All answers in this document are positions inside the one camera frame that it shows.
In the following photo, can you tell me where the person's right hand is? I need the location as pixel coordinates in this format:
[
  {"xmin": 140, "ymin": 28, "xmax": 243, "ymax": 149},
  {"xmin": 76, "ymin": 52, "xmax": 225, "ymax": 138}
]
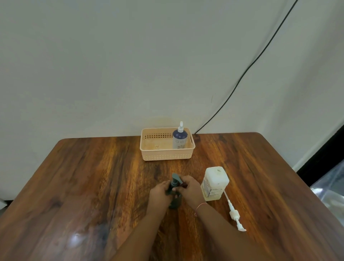
[{"xmin": 172, "ymin": 175, "xmax": 207, "ymax": 211}]

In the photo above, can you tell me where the person's left hand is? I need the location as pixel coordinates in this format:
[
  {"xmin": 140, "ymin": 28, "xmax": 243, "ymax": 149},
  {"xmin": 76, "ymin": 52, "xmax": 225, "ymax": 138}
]
[{"xmin": 147, "ymin": 180, "xmax": 175, "ymax": 213}]

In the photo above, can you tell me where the grey pump dispenser bottle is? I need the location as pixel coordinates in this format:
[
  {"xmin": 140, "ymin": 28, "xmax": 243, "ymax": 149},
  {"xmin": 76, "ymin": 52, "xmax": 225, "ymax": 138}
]
[{"xmin": 165, "ymin": 173, "xmax": 184, "ymax": 209}]

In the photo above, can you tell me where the person's left forearm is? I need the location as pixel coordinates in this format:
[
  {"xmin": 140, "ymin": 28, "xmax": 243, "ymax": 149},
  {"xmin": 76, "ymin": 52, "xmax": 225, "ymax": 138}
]
[{"xmin": 109, "ymin": 208, "xmax": 168, "ymax": 261}]

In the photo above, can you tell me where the person's right forearm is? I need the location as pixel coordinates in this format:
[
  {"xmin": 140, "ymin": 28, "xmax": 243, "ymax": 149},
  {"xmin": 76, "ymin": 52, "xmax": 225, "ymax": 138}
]
[{"xmin": 194, "ymin": 203, "xmax": 273, "ymax": 261}]

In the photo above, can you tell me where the pink wrist thread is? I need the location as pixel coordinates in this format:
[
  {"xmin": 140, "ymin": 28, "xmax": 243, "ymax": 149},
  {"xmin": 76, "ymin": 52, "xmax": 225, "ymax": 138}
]
[{"xmin": 194, "ymin": 202, "xmax": 209, "ymax": 217}]

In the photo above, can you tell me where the translucent yellowish square bottle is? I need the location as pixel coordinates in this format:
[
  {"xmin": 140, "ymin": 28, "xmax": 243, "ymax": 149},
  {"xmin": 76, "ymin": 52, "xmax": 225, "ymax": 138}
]
[{"xmin": 201, "ymin": 166, "xmax": 230, "ymax": 202}]

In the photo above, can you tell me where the beige plastic basket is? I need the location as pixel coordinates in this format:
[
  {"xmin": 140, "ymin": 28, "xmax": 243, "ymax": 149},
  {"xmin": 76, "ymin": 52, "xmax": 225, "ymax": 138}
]
[{"xmin": 140, "ymin": 127, "xmax": 196, "ymax": 161}]

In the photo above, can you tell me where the dark blue nozzle bottle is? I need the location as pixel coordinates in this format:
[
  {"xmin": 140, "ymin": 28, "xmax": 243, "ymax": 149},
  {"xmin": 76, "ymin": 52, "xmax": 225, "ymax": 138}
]
[{"xmin": 173, "ymin": 121, "xmax": 187, "ymax": 149}]

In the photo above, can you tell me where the white pump dispenser head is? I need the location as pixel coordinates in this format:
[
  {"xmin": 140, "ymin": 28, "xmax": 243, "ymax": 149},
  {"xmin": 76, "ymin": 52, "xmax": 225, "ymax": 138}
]
[{"xmin": 224, "ymin": 191, "xmax": 247, "ymax": 232}]

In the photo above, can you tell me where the black cable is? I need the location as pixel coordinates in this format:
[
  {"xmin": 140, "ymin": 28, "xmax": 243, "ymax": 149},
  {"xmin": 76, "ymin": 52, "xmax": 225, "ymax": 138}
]
[{"xmin": 194, "ymin": 0, "xmax": 299, "ymax": 134}]

